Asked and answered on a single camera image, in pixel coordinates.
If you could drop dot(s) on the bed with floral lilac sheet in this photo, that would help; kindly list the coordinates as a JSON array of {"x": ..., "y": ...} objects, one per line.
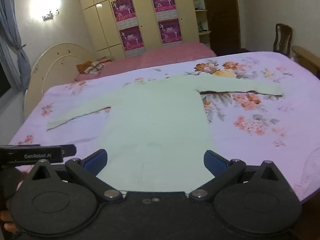
[{"x": 250, "y": 135}]

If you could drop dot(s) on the grey-blue curtain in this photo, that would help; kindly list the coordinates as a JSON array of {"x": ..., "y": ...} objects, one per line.
[{"x": 12, "y": 50}]

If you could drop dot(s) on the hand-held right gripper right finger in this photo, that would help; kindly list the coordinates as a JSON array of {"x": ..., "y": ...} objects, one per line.
[{"x": 212, "y": 161}]

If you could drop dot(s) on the bed with pink cover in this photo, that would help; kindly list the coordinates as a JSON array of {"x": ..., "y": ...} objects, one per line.
[{"x": 160, "y": 55}]

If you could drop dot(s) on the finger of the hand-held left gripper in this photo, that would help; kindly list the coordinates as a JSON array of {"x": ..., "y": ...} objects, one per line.
[{"x": 69, "y": 150}]

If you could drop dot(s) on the cream arched headboard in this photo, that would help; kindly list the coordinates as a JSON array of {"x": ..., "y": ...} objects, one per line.
[{"x": 50, "y": 67}]

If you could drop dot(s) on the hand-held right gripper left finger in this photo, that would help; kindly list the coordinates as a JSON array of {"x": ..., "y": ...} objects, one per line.
[{"x": 96, "y": 159}]

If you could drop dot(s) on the orange patterned pillow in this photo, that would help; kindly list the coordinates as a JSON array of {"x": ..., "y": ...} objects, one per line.
[{"x": 90, "y": 67}]

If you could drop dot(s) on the cream corner shelf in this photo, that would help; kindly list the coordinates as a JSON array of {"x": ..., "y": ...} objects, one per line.
[{"x": 201, "y": 12}]

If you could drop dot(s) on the wall lamp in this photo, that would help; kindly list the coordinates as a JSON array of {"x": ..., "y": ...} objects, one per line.
[{"x": 51, "y": 12}]

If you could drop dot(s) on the dark wooden door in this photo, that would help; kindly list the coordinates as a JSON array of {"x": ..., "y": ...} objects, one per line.
[{"x": 222, "y": 15}]

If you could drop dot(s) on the purple wall poster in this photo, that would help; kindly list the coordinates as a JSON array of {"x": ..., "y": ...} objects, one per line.
[
  {"x": 123, "y": 8},
  {"x": 162, "y": 0},
  {"x": 131, "y": 38},
  {"x": 170, "y": 31}
]

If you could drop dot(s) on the dark window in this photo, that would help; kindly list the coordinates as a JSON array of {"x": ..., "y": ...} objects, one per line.
[{"x": 3, "y": 80}]

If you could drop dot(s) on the pale green long-sleeved sweater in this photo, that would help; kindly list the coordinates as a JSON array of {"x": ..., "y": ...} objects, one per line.
[{"x": 155, "y": 130}]

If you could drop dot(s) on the wooden bed footboard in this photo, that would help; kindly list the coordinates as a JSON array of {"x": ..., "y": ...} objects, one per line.
[{"x": 307, "y": 57}]

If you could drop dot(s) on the cream wardrobe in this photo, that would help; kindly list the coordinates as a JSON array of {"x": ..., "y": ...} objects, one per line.
[{"x": 140, "y": 12}]

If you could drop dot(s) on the person's left hand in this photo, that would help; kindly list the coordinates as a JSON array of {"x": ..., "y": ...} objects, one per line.
[{"x": 6, "y": 221}]

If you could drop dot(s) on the dark wooden chair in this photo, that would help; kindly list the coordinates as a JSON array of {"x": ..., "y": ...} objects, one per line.
[{"x": 282, "y": 38}]

